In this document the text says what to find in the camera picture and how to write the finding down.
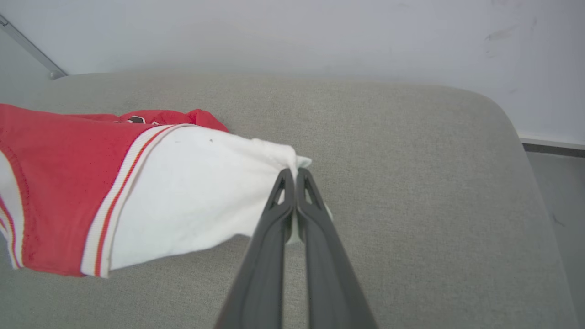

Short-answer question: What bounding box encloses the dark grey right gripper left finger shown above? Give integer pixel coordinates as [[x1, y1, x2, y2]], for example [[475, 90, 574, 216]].
[[215, 168, 296, 329]]

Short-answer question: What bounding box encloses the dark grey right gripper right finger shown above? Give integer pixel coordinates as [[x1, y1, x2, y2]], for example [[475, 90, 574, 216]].
[[297, 167, 378, 329]]

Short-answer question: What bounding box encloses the red and white jersey garment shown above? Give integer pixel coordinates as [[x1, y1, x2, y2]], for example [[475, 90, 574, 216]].
[[0, 103, 332, 279]]

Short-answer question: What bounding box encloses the grey wall baseboard strip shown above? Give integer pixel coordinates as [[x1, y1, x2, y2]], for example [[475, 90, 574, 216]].
[[519, 135, 585, 159]]

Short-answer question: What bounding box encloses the grey metal wall rail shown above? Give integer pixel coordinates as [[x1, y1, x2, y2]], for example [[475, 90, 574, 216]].
[[0, 14, 68, 80]]

